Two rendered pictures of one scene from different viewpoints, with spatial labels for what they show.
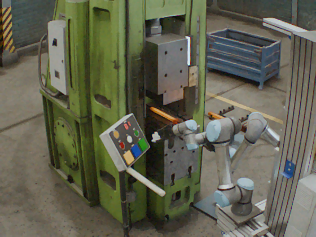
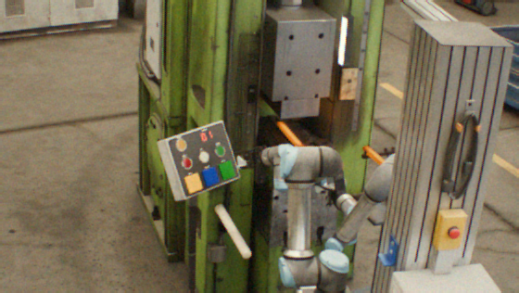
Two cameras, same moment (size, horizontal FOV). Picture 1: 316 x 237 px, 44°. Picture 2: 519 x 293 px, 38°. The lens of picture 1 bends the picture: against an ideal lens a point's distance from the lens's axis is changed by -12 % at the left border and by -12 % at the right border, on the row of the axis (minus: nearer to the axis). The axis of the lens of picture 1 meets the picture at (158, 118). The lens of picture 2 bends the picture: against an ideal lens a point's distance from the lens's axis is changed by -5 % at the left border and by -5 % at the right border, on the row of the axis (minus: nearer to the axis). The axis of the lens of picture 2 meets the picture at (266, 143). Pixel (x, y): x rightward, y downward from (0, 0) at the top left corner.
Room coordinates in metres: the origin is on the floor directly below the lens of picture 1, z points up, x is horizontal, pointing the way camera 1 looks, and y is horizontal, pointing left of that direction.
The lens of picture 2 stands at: (-0.30, -1.00, 2.70)
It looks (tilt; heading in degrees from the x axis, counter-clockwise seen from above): 26 degrees down; 17
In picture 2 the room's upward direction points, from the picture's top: 4 degrees clockwise
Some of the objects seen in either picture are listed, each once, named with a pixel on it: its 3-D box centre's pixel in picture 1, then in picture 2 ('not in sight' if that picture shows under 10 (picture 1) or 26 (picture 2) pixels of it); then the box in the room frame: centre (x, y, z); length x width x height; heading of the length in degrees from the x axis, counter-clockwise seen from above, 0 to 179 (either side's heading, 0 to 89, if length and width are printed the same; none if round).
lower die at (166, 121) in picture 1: (156, 117); (281, 138); (3.28, 0.01, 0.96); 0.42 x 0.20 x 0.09; 39
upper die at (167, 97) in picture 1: (156, 88); (284, 92); (3.28, 0.01, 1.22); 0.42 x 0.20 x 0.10; 39
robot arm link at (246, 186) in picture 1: (244, 189); (331, 269); (2.18, -0.54, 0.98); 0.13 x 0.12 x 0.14; 117
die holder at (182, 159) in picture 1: (160, 143); (286, 181); (3.32, -0.02, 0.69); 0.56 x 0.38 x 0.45; 39
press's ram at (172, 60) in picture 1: (160, 58); (296, 45); (3.31, -0.02, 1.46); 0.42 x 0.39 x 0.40; 39
